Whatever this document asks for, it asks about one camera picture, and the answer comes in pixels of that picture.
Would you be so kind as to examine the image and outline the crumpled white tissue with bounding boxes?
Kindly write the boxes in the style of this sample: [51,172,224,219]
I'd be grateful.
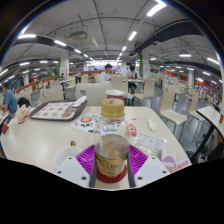
[146,118,158,133]

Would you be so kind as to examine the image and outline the ceiling air conditioner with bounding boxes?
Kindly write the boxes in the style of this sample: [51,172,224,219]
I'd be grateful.
[68,30,89,42]

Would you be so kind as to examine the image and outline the purple tissue pack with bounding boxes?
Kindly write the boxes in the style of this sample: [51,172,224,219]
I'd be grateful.
[159,148,178,169]

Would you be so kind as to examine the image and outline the beige neighbouring table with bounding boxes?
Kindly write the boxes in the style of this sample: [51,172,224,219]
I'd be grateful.
[196,105,224,138]

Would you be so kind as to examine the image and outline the colourful printed leaflet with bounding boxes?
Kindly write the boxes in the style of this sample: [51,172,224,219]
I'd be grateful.
[70,112,103,135]

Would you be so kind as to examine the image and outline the red sauce sachet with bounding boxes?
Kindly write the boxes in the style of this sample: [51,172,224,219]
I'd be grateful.
[128,123,138,138]

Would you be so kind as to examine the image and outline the small red wallet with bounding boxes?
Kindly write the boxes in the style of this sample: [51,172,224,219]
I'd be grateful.
[1,123,10,135]

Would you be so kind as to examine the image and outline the clear bottle with yellow drink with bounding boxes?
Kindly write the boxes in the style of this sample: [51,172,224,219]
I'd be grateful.
[93,98,132,178]

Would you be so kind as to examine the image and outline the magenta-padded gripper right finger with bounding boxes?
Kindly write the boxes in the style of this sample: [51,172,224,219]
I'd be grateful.
[126,144,170,188]

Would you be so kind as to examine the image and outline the white sign with red text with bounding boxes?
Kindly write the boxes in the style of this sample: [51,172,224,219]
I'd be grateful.
[169,159,193,174]

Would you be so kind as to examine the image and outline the ceiling strip lights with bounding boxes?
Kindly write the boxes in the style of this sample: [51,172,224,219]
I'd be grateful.
[0,1,221,84]

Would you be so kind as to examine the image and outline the brown food tray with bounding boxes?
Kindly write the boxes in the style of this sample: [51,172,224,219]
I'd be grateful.
[29,99,89,122]

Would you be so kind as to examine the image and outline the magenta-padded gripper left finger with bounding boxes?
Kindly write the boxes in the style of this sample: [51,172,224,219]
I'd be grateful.
[54,144,98,188]

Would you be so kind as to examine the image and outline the group of beige chairs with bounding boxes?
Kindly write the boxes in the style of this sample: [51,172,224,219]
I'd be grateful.
[14,73,214,134]

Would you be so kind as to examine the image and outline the black backpack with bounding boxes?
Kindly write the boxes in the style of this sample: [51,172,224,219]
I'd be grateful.
[17,96,33,108]

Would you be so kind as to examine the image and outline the clear plastic packet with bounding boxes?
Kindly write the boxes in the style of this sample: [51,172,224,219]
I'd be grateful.
[134,131,168,155]

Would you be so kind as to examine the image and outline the plastic bag with food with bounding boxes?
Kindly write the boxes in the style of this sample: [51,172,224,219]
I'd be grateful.
[14,103,33,125]

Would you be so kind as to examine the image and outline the white napkin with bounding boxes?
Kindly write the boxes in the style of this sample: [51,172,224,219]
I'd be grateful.
[71,95,88,108]

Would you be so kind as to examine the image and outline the red paper cup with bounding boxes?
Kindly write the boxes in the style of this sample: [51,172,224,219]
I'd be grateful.
[105,88,126,101]

